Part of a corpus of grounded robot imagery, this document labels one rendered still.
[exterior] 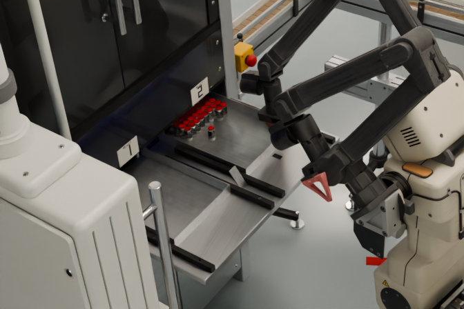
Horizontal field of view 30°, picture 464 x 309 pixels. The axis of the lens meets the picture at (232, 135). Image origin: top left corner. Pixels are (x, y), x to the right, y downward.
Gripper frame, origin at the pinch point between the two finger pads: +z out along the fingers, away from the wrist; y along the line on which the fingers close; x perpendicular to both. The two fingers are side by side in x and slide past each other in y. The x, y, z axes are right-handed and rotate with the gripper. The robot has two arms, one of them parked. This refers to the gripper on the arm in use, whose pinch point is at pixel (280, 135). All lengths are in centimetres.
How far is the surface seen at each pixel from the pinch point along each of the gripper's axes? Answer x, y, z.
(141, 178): 37.1, 25.6, -1.6
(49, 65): 67, 9, -61
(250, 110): -5.5, 14.9, -2.3
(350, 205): -67, 24, 85
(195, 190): 32.5, 8.6, 0.9
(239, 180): 23.9, -1.7, 0.3
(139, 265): 94, -37, -38
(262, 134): 0.9, 6.4, 0.9
